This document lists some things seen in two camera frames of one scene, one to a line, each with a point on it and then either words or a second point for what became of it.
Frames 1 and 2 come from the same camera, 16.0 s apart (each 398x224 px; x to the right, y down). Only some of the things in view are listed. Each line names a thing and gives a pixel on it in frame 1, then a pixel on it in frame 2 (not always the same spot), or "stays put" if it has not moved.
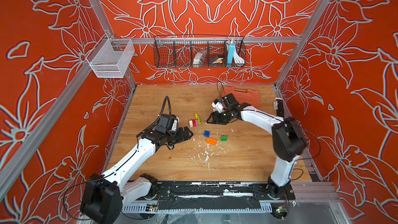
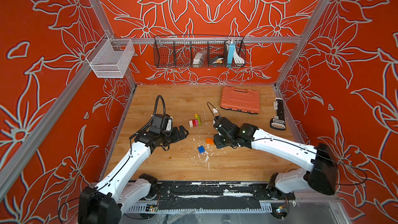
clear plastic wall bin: x=111 y=57 stays put
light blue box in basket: x=231 y=53 stays put
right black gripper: x=215 y=120 → x=216 y=140
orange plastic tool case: x=251 y=97 stays put
